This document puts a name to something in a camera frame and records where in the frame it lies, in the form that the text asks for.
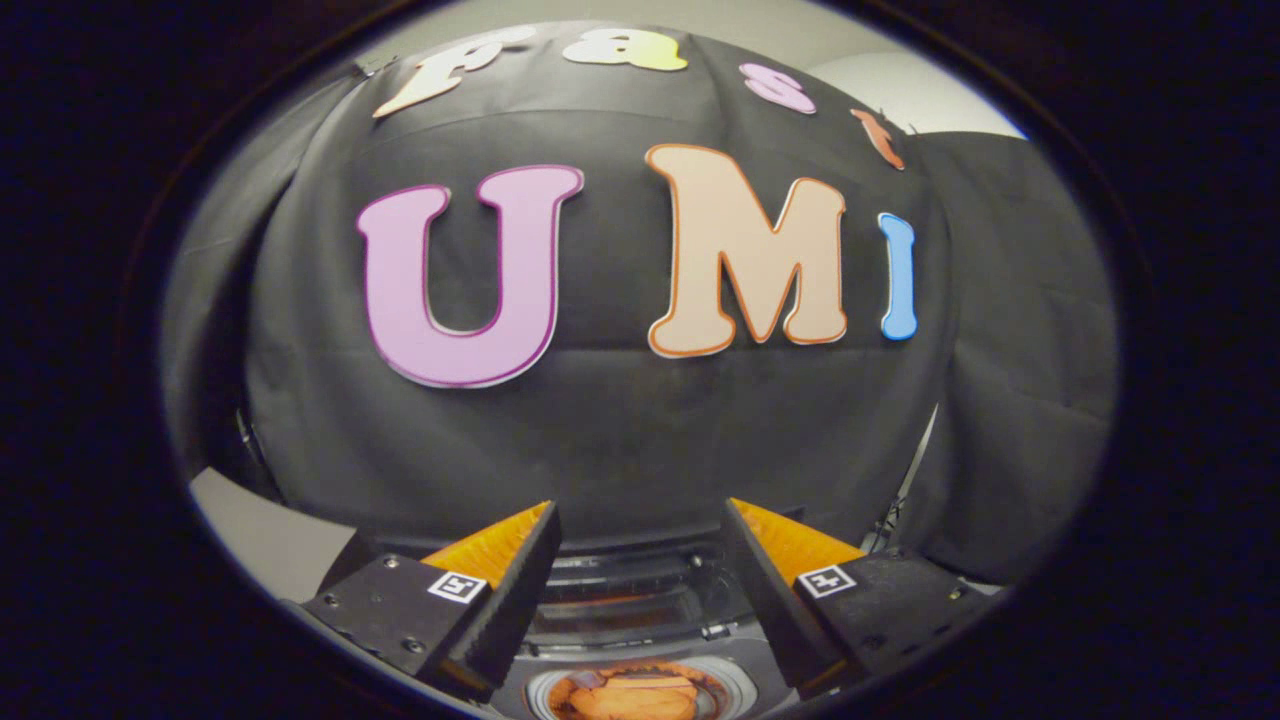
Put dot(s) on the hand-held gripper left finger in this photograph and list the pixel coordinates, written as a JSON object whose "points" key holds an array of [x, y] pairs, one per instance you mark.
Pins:
{"points": [[515, 600]]}

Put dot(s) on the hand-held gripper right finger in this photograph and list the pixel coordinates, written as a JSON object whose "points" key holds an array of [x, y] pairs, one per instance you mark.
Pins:
{"points": [[775, 600]]}

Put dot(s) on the orange shirt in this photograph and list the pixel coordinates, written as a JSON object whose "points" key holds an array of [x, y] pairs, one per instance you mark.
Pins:
{"points": [[630, 702]]}

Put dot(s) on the black backdrop cloth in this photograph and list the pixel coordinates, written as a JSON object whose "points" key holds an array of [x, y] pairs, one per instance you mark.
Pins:
{"points": [[620, 440]]}

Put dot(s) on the thin black light stand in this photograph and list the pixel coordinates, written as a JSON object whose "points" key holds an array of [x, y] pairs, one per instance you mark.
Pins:
{"points": [[915, 465]]}

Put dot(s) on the dark cabinet with white door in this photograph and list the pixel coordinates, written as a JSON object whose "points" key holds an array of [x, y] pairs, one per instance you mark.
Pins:
{"points": [[270, 540]]}

